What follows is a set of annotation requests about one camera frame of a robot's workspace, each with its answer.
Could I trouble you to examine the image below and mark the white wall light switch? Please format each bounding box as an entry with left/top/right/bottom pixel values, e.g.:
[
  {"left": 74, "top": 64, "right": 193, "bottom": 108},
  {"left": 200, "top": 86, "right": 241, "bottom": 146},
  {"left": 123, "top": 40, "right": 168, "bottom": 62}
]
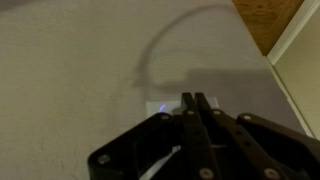
[{"left": 145, "top": 95, "right": 220, "bottom": 118}]

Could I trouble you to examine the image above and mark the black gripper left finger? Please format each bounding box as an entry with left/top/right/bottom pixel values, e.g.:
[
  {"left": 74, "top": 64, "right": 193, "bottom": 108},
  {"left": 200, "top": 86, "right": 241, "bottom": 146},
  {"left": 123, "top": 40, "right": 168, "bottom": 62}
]
[{"left": 88, "top": 93, "right": 220, "bottom": 180}]

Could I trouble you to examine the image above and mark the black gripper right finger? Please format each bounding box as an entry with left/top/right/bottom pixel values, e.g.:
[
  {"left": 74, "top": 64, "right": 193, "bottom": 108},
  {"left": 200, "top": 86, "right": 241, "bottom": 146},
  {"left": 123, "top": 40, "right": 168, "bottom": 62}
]
[{"left": 195, "top": 93, "right": 320, "bottom": 180}]

